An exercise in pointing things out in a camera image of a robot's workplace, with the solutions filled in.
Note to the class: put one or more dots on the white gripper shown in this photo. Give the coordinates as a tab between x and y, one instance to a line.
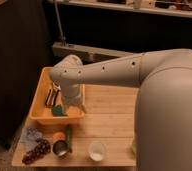
71	95

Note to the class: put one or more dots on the teal sponge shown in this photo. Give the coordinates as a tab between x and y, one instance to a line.
58	111

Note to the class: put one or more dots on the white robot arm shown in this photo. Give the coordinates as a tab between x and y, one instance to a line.
163	111

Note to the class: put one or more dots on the green cucumber toy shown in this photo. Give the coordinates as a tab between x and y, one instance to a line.
69	137

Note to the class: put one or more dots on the yellow plastic bin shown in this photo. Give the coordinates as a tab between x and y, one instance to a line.
42	114

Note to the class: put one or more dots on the brown striped object in bin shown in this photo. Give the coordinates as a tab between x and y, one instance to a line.
52	95

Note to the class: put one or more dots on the orange carrot toy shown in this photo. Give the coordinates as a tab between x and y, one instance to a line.
59	136

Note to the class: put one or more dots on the small metal cup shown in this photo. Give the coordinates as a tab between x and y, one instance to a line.
60	148

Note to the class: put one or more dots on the purple grape bunch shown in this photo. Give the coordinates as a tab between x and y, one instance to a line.
42	148

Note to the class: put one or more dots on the grey crumpled cloth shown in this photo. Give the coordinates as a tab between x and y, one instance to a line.
28	138

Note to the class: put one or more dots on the grey vertical pole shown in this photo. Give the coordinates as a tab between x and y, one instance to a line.
62	38

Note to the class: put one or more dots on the wooden shelf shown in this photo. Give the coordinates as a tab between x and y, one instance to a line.
177	8

